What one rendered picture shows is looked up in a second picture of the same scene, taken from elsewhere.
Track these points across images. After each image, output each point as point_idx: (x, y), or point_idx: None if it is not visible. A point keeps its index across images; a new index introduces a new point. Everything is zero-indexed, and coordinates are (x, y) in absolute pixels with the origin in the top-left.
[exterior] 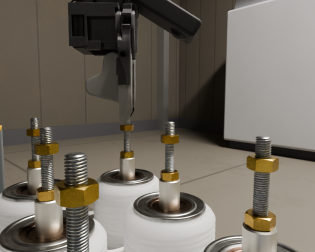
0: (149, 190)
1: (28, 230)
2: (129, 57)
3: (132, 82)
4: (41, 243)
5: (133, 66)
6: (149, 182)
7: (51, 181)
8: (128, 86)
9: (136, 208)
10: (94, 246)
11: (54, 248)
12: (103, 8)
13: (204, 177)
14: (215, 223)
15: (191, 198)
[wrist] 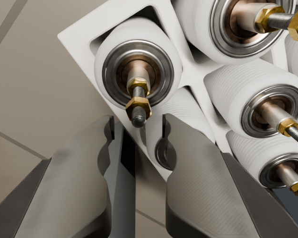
0: (170, 42)
1: (266, 125)
2: (286, 213)
3: (178, 157)
4: (293, 110)
5: (102, 213)
6: (157, 44)
7: None
8: (222, 151)
9: (255, 54)
10: (294, 78)
11: None
12: None
13: None
14: None
15: None
